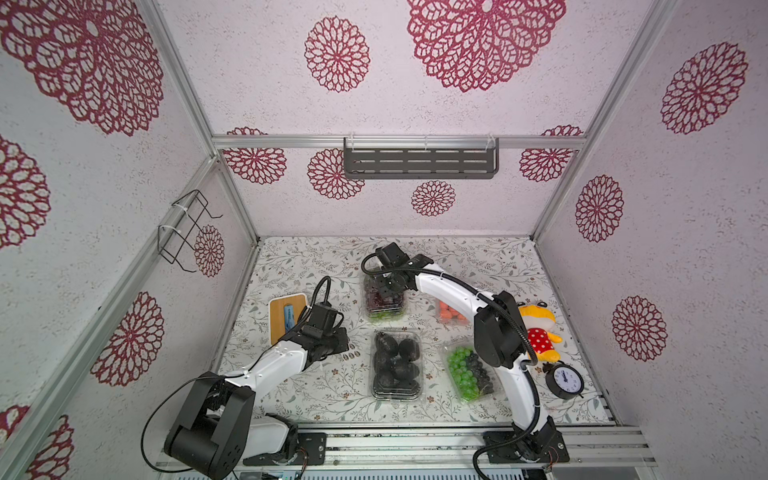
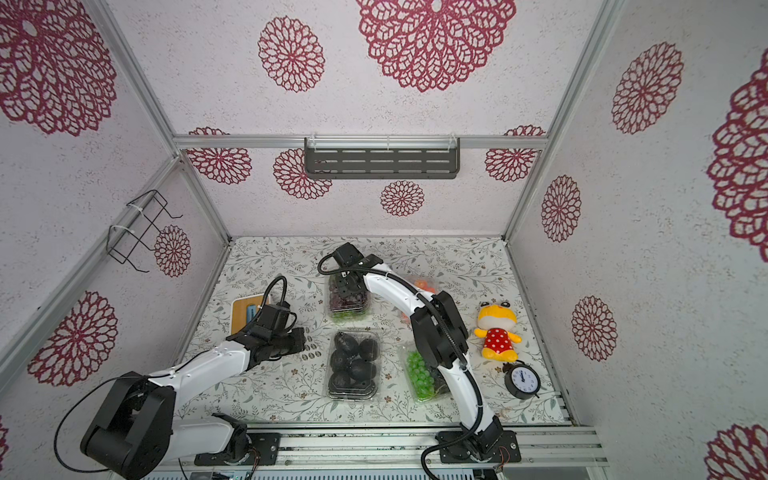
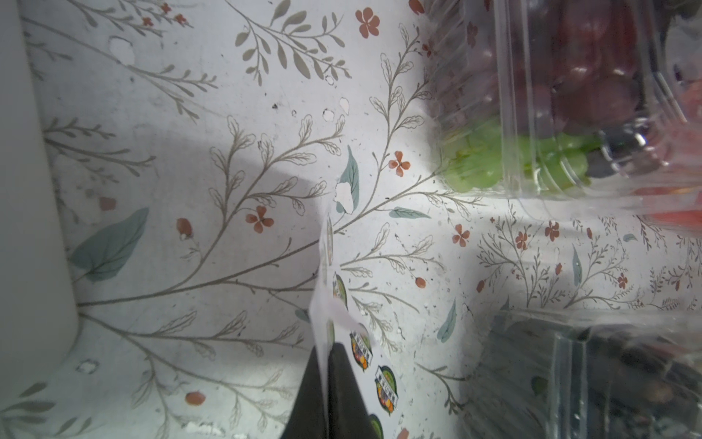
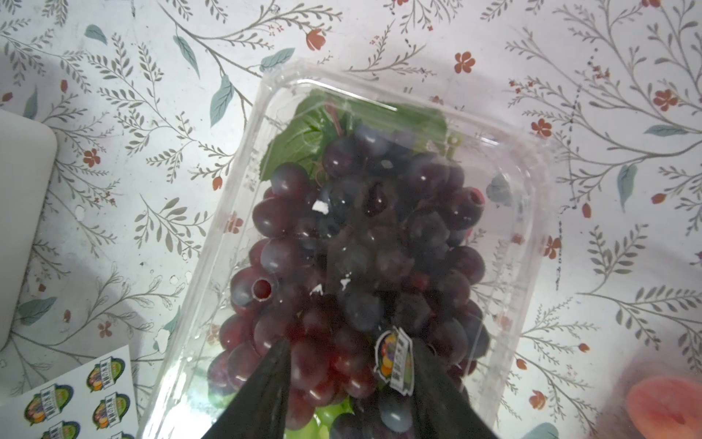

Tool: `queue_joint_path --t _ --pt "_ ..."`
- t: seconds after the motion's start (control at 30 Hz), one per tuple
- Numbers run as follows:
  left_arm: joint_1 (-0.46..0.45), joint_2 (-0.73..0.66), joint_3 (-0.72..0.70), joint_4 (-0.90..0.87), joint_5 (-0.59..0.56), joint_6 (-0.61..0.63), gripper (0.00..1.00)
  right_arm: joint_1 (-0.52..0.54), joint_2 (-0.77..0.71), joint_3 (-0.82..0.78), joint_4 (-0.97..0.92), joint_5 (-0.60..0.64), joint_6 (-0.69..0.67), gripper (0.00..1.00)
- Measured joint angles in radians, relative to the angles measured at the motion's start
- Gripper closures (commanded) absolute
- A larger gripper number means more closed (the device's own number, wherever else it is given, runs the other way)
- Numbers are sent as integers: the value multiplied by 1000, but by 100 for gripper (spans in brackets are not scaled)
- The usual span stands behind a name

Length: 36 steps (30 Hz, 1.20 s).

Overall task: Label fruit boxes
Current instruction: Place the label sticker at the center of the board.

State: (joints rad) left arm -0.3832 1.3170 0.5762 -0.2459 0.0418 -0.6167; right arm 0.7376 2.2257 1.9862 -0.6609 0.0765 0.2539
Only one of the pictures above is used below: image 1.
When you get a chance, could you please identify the sticker label sheet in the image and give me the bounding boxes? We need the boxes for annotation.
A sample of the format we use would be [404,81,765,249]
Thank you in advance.
[341,350,361,361]

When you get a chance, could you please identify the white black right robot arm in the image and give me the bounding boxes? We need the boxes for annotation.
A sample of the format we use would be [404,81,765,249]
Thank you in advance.
[361,242,556,453]

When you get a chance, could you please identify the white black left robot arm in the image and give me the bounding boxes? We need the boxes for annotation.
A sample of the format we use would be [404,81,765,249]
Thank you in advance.
[163,301,349,479]

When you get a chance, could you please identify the clear box purple grapes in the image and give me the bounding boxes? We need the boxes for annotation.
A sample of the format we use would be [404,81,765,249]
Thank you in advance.
[362,274,406,322]

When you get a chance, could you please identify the white wooden tissue box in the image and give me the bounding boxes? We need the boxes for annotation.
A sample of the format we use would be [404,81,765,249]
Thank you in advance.
[268,293,307,345]

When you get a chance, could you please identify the clear box green grapes blueberries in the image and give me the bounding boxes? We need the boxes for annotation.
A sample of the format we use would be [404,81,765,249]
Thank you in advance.
[441,338,500,403]

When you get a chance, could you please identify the yellow red plush toy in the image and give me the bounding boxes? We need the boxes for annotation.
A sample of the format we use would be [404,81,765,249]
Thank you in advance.
[518,302,563,363]

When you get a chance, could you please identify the black round alarm clock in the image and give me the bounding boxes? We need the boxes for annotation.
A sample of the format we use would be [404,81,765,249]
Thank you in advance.
[543,362,585,400]

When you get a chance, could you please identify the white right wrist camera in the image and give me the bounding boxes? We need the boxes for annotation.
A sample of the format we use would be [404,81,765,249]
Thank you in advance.
[375,242,410,270]

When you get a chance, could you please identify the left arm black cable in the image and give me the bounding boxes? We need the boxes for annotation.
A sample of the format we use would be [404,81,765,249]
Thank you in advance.
[140,275,333,475]

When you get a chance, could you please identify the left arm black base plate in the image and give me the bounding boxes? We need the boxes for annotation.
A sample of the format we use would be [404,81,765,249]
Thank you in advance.
[242,431,328,467]

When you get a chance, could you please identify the grey metal wall shelf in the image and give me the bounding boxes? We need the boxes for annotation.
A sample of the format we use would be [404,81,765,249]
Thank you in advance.
[342,137,499,180]

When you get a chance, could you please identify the aluminium mounting rail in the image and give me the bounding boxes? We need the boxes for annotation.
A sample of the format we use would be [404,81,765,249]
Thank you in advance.
[299,425,657,471]

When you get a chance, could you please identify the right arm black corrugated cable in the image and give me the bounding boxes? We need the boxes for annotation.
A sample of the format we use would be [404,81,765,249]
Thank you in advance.
[359,251,544,480]

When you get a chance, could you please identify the black wire wall rack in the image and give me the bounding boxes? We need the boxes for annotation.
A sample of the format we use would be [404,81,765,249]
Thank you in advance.
[156,189,225,278]

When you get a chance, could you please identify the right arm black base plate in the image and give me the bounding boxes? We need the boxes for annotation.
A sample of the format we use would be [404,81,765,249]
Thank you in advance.
[482,416,570,464]

